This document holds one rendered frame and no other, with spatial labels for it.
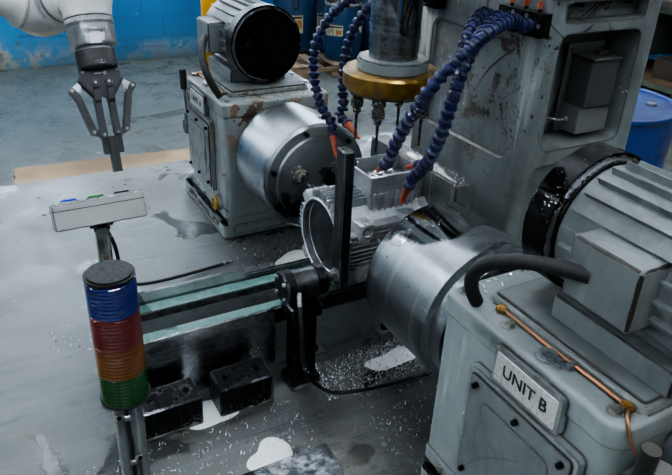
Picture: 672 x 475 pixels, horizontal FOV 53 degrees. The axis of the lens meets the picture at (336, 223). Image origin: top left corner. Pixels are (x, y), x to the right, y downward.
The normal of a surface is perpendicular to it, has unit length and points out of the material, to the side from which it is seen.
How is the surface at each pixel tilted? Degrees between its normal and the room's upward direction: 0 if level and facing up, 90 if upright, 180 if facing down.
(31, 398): 0
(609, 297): 90
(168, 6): 90
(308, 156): 90
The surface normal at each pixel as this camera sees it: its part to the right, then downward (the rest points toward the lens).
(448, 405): -0.88, 0.18
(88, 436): 0.04, -0.89
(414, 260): -0.65, -0.42
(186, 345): 0.47, 0.42
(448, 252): -0.38, -0.69
